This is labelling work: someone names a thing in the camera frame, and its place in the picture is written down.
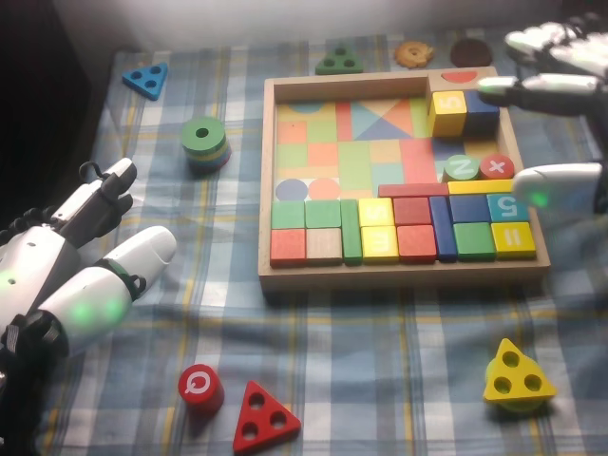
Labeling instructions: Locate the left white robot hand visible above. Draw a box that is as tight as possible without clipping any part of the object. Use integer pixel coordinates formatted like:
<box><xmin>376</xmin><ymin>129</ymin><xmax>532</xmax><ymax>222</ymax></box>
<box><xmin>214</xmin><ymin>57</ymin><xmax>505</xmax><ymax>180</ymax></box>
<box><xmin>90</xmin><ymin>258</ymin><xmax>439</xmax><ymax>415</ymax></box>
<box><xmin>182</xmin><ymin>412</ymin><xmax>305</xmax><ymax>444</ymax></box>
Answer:
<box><xmin>0</xmin><ymin>158</ymin><xmax>178</xmax><ymax>357</ymax></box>

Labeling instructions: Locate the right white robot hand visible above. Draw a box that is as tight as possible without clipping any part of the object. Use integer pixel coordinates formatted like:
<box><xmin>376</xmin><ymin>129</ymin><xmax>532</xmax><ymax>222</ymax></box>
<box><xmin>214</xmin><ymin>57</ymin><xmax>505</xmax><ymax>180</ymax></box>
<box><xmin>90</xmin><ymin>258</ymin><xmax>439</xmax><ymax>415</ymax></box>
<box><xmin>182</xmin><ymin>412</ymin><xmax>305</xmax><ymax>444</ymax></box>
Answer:
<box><xmin>477</xmin><ymin>11</ymin><xmax>608</xmax><ymax>215</ymax></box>

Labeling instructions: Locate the red cylinder white cross mark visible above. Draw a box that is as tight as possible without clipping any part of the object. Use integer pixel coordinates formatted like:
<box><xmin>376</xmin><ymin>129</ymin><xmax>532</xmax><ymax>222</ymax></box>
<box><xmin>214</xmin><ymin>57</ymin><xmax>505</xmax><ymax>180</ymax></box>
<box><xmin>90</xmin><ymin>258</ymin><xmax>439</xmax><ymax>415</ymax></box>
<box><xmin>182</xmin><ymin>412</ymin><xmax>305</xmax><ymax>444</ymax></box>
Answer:
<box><xmin>478</xmin><ymin>155</ymin><xmax>516</xmax><ymax>181</ymax></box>

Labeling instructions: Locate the green cylinder letter N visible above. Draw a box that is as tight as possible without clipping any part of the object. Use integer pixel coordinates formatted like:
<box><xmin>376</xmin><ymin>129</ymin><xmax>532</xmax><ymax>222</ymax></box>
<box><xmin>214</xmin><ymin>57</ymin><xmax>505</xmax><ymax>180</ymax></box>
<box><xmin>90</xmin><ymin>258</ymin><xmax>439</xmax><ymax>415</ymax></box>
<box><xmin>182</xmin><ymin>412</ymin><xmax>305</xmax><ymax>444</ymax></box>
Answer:
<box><xmin>441</xmin><ymin>154</ymin><xmax>482</xmax><ymax>184</ymax></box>

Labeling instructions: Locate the dark blue cube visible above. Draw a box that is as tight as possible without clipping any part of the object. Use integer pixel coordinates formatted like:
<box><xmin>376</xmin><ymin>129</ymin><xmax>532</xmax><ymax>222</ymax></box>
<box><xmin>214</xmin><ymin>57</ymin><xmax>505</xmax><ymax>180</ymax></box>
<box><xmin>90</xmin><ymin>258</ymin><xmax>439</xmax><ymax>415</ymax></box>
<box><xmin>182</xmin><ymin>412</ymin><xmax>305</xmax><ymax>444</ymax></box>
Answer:
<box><xmin>464</xmin><ymin>89</ymin><xmax>502</xmax><ymax>136</ymax></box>

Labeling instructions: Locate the wooden puzzle tray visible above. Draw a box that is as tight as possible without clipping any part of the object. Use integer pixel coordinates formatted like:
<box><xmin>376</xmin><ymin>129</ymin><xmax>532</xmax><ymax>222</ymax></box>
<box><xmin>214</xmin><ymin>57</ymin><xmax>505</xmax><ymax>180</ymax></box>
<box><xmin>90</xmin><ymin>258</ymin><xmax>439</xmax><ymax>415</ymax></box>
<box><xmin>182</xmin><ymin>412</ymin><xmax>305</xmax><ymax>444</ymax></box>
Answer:
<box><xmin>257</xmin><ymin>66</ymin><xmax>552</xmax><ymax>306</ymax></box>

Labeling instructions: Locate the blue triangle with holes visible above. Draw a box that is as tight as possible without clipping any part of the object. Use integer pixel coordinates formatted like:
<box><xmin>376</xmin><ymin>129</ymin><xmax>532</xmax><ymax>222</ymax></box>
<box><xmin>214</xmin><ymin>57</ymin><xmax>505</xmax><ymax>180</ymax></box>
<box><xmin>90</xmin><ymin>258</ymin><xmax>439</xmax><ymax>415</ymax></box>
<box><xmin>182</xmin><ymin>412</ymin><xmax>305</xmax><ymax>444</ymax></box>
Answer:
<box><xmin>121</xmin><ymin>62</ymin><xmax>169</xmax><ymax>102</ymax></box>

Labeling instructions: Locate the yellow triangle with holes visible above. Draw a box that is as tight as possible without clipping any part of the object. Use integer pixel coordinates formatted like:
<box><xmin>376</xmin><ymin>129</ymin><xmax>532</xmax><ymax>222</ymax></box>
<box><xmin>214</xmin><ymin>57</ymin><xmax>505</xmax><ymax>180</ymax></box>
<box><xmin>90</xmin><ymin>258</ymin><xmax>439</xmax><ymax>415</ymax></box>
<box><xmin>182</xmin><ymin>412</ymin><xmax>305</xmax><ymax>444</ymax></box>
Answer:
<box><xmin>483</xmin><ymin>337</ymin><xmax>558</xmax><ymax>405</ymax></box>

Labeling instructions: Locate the green triangle with holes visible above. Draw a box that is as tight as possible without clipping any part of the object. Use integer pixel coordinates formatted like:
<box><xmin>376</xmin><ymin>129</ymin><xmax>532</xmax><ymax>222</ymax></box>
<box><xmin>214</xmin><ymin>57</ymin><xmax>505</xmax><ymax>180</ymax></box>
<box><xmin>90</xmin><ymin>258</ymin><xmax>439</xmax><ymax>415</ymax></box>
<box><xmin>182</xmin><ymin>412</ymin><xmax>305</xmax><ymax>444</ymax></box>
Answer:
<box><xmin>314</xmin><ymin>45</ymin><xmax>365</xmax><ymax>76</ymax></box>

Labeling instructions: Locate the red triangle with holes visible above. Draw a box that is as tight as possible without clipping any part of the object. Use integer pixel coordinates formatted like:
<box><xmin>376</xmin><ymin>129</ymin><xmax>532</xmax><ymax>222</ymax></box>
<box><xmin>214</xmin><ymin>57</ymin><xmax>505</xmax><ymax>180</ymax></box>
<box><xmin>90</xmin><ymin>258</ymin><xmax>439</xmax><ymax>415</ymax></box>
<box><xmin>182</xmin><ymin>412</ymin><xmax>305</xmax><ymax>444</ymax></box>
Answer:
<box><xmin>232</xmin><ymin>379</ymin><xmax>303</xmax><ymax>456</ymax></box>

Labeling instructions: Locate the yellow cube number 5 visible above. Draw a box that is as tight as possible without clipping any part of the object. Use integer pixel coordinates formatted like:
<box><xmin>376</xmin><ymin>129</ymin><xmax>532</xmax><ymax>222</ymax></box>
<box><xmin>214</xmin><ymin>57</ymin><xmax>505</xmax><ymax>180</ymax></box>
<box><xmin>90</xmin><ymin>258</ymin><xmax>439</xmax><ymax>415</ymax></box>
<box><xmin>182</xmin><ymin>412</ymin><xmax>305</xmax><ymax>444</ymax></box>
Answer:
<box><xmin>427</xmin><ymin>90</ymin><xmax>468</xmax><ymax>139</ymax></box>

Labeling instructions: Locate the dark brown round disc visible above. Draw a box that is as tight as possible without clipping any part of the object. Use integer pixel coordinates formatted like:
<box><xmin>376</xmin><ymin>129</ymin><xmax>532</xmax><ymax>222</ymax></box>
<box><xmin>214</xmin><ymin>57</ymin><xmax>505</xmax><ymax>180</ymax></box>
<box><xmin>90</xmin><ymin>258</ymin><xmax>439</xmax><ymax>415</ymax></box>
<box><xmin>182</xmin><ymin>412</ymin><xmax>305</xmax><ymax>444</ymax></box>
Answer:
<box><xmin>449</xmin><ymin>37</ymin><xmax>493</xmax><ymax>68</ymax></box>

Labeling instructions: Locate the tan gear-shaped disc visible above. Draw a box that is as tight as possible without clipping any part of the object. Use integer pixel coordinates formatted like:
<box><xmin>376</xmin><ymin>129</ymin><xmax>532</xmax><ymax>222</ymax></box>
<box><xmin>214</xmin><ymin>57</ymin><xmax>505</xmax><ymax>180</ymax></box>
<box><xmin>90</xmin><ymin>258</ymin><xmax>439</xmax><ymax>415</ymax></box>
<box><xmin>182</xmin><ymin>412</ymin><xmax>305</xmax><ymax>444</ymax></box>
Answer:
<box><xmin>393</xmin><ymin>40</ymin><xmax>437</xmax><ymax>70</ymax></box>

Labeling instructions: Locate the red cylinder letter Q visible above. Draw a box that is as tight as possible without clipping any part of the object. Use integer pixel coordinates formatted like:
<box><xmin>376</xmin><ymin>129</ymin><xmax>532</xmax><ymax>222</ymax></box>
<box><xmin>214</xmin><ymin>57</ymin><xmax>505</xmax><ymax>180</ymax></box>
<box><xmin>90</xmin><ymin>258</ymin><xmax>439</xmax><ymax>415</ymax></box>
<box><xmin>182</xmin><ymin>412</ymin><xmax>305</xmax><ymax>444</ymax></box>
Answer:
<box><xmin>178</xmin><ymin>363</ymin><xmax>225</xmax><ymax>418</ymax></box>

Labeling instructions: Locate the blue plaid tablecloth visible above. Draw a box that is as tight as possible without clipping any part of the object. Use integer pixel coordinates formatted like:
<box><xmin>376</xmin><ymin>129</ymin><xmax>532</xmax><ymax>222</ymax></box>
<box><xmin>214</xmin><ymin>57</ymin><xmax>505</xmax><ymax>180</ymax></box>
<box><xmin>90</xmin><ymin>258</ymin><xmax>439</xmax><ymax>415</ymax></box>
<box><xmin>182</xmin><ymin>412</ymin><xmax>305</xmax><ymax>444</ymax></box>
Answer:
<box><xmin>32</xmin><ymin>23</ymin><xmax>608</xmax><ymax>456</ymax></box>

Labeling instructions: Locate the blue ring disc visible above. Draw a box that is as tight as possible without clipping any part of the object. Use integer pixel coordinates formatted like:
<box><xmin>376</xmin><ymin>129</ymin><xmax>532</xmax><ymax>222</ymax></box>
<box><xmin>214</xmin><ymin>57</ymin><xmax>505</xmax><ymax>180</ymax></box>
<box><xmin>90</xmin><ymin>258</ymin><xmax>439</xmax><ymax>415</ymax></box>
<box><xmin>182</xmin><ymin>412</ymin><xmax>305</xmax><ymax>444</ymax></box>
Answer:
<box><xmin>185</xmin><ymin>149</ymin><xmax>233</xmax><ymax>179</ymax></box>

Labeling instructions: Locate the yellow ring disc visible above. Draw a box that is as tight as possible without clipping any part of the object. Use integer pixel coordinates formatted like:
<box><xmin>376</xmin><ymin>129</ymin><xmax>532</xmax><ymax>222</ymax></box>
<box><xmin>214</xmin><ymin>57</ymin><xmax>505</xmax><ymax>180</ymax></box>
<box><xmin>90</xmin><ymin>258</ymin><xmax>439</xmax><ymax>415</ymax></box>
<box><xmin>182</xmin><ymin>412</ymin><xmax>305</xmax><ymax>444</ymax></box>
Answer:
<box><xmin>183</xmin><ymin>142</ymin><xmax>231</xmax><ymax>165</ymax></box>

